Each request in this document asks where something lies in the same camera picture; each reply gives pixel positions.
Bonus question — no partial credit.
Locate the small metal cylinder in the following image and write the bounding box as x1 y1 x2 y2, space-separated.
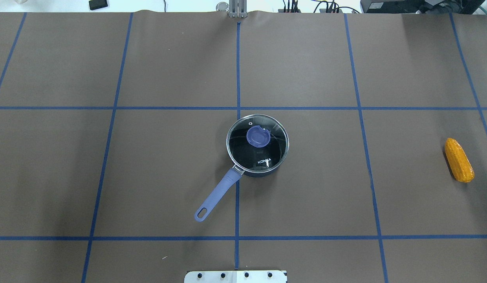
216 2 229 11

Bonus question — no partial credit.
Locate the black orange usb hub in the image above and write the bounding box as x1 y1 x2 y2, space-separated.
278 0 343 14

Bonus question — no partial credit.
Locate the dark blue saucepan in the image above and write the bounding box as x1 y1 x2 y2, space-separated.
194 114 289 222

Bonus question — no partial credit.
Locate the aluminium frame post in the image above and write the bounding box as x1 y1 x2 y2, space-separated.
229 0 248 18

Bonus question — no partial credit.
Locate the glass pot lid blue knob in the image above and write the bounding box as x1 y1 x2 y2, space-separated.
225 114 290 177

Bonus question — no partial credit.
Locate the yellow toy corn cob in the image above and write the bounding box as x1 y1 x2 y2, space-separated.
444 138 475 183

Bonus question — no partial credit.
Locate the white pedestal column with base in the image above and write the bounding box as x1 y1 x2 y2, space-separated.
184 270 288 283

